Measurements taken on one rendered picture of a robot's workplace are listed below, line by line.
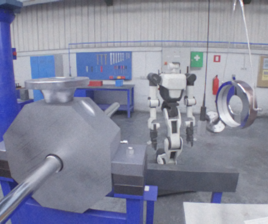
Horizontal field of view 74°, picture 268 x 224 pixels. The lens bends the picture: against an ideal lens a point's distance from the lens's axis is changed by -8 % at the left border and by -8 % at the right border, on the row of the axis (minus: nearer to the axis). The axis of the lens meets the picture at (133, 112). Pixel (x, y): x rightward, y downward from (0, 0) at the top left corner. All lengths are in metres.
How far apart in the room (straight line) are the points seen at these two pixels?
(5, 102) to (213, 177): 2.43
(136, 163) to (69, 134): 0.28
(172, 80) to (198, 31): 4.12
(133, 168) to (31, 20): 7.15
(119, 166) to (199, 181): 0.62
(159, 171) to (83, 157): 0.56
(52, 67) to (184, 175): 5.65
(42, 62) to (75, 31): 1.43
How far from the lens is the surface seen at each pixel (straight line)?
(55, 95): 0.78
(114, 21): 6.29
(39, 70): 6.65
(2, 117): 2.80
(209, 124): 1.75
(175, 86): 2.10
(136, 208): 0.88
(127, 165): 0.75
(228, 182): 1.29
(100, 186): 0.82
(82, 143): 0.75
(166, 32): 5.98
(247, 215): 0.98
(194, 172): 1.21
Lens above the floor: 1.47
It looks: 14 degrees down
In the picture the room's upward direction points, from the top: straight up
